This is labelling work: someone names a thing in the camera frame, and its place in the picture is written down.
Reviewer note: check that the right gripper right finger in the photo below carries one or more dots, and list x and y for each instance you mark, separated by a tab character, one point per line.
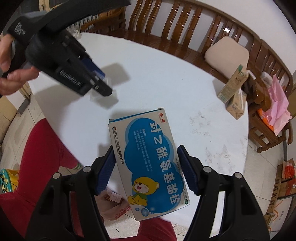
242	218

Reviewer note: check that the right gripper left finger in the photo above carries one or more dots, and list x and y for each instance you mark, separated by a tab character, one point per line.
67	209

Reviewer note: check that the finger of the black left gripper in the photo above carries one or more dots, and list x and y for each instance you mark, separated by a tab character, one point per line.
103	87
93	69

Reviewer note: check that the blue white medicine box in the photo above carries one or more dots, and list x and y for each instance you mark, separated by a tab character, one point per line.
148	164

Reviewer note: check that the white plastic trash bag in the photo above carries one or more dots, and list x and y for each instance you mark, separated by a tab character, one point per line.
111	205

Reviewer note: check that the left hand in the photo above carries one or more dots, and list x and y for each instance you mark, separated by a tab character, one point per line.
16	79

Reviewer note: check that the cardboard boxes stack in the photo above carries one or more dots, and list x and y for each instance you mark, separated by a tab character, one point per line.
283	190

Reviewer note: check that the teal yellow toy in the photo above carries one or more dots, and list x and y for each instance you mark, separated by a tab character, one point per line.
9	180

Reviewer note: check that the small beige carton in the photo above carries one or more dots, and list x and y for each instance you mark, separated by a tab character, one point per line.
237	103

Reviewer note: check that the pink plastic bag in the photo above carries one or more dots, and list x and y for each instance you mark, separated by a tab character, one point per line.
277	116

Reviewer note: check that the beige seat cushion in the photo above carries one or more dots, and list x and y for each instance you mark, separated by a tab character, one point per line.
226	55

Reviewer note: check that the green beige carton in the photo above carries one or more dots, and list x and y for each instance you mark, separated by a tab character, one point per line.
233	84

